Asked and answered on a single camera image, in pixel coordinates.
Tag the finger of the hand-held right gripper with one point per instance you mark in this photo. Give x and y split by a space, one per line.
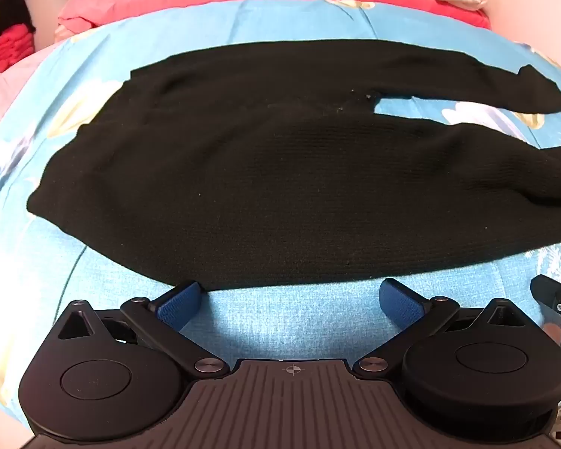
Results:
554 298

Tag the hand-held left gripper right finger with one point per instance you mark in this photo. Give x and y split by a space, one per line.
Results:
400 304

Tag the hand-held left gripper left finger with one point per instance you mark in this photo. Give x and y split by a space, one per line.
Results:
180 305

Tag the black knit pants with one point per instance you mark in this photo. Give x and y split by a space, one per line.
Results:
271 196

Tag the blue floral bed sheet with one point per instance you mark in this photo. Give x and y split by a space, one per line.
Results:
280 318

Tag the pink bed sheet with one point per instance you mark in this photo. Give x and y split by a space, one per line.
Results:
9 98

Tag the stack of red clothes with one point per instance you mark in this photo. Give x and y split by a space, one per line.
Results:
9 49

